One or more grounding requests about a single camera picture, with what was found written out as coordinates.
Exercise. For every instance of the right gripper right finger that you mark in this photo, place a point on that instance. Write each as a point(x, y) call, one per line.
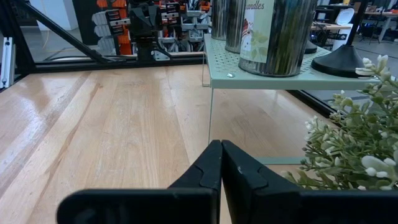
point(280, 208)

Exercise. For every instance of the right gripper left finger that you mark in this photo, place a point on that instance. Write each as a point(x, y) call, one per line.
point(140, 207)

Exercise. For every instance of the black candlestick holder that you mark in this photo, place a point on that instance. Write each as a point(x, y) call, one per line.
point(339, 62)
point(311, 48)

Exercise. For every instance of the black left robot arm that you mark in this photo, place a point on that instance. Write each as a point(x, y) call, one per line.
point(146, 25)

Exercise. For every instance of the artificial white-flowered green plant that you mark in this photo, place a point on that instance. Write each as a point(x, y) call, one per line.
point(357, 140)

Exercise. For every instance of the mint green mesh shelf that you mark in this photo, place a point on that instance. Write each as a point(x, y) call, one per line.
point(224, 62)

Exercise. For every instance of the orange black parts organizer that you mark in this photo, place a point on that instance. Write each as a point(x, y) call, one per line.
point(116, 21)

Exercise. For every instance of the wooden background table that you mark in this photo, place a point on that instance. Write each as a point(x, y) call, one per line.
point(326, 27)

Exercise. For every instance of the white chair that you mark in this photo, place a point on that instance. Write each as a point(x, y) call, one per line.
point(343, 21)

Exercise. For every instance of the black aluminium table frame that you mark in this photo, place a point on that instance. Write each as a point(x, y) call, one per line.
point(93, 63)

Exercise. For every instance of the silver aluminium bracket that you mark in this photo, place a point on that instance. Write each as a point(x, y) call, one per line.
point(6, 62)

